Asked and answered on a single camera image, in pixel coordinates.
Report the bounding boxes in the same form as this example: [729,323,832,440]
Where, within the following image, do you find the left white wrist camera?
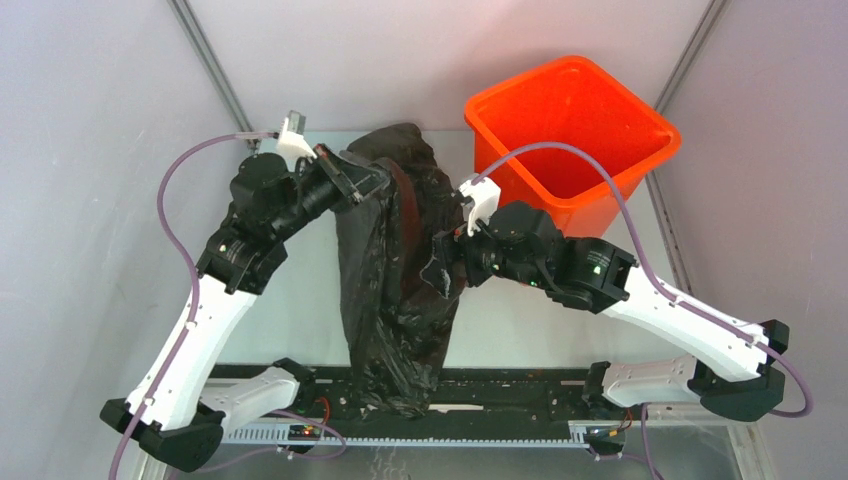
[275,110,317,162]

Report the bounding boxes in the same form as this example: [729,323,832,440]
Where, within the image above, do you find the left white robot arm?
[100,144,392,473]

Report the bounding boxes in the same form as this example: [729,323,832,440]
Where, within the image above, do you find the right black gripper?
[419,203,546,300]

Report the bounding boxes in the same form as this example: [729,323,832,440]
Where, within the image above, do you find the grey cable duct strip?
[222,423,589,448]

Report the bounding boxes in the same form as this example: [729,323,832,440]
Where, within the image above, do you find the black plastic trash bag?
[336,122,464,419]

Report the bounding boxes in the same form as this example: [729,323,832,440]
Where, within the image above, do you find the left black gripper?
[272,143,393,240]

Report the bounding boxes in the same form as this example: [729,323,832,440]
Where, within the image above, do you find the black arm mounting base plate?
[292,366,633,440]

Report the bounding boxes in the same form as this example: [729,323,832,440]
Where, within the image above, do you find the aluminium frame rail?
[153,377,757,425]

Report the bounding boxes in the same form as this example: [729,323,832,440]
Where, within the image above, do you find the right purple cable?
[471,141,815,480]

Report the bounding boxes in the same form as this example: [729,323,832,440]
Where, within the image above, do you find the orange plastic trash bin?
[464,56,682,237]

